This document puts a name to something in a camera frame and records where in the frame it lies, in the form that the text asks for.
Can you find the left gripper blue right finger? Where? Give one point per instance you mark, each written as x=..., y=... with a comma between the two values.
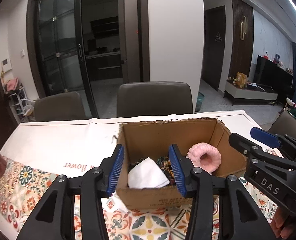
x=181, y=168

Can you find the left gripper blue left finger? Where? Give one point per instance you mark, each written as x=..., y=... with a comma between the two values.
x=111, y=168

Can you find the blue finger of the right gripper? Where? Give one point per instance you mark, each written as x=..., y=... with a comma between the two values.
x=265, y=137
x=242, y=144

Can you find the black orange patterned scarf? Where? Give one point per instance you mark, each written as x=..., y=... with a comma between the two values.
x=165, y=165

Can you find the white knitted cloth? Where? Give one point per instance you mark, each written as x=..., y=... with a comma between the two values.
x=147, y=175

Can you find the pink fluffy headband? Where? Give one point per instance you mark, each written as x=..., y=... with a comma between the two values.
x=205, y=156

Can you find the person right hand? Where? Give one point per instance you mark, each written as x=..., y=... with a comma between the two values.
x=283, y=225

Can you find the grey chair right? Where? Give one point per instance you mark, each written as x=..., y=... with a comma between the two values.
x=285, y=124

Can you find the grey chair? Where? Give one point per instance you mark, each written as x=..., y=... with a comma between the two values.
x=285, y=124
x=60, y=107
x=153, y=98

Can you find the brown cardboard box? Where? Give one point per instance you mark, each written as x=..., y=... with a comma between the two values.
x=152, y=139

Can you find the white tv cabinet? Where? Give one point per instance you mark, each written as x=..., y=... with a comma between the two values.
x=243, y=96

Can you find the teal plastic basket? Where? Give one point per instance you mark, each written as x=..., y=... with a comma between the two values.
x=199, y=102

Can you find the grey chair middle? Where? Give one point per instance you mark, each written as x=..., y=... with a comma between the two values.
x=153, y=98

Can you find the black television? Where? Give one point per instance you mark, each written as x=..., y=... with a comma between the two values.
x=269, y=74

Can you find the patterned tile tablecloth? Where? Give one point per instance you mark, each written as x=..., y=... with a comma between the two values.
x=37, y=152

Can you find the grey chair left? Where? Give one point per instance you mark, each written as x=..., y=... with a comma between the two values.
x=60, y=107

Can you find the shoe rack with items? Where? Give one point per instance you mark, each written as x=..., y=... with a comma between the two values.
x=21, y=106

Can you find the silver refrigerator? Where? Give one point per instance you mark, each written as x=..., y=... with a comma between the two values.
x=129, y=40

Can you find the dark glass sliding door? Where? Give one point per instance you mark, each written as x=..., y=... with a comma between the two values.
x=56, y=50

